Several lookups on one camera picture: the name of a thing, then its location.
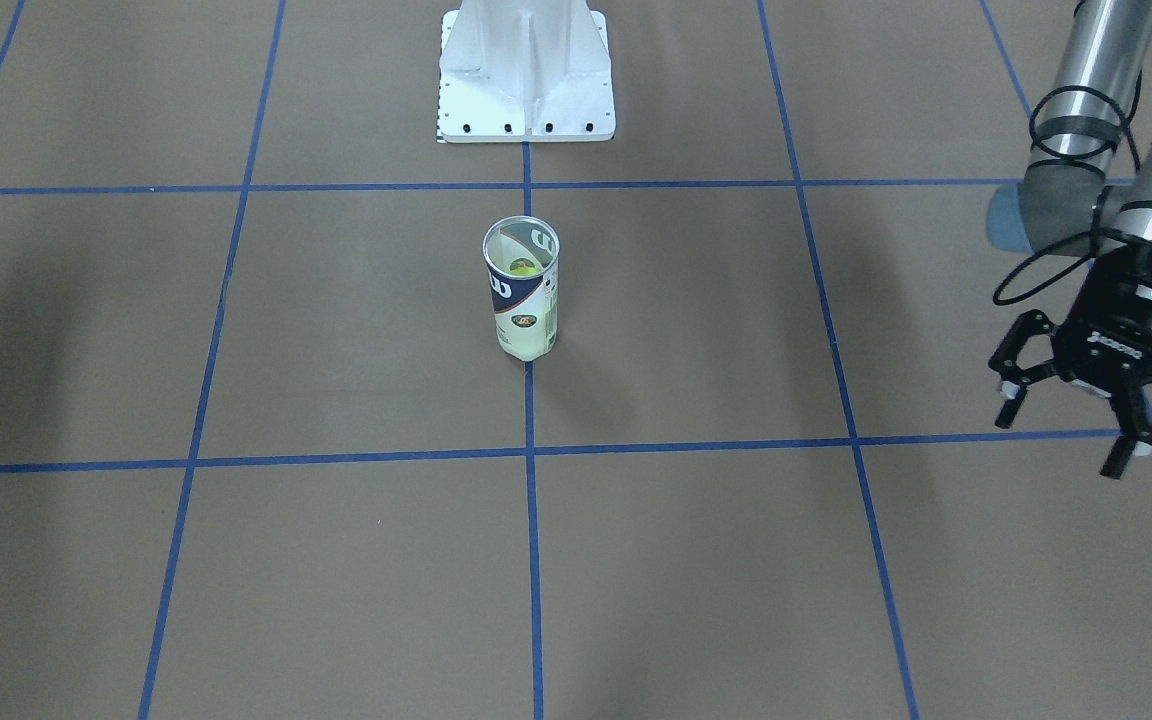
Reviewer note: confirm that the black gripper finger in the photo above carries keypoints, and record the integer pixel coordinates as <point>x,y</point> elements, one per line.
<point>1131,401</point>
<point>1014,379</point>

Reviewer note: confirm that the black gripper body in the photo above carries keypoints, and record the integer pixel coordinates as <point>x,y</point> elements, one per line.
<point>1119,338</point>

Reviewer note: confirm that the yellow tennis ball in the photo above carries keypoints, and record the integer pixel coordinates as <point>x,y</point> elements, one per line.
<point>523,268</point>

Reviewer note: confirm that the clear tennis ball can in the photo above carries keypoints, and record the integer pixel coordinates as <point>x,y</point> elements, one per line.
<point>525,309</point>

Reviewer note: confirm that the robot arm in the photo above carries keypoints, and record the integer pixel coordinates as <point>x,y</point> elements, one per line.
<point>1087,194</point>

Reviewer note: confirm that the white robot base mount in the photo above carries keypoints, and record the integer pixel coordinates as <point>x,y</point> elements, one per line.
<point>525,72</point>

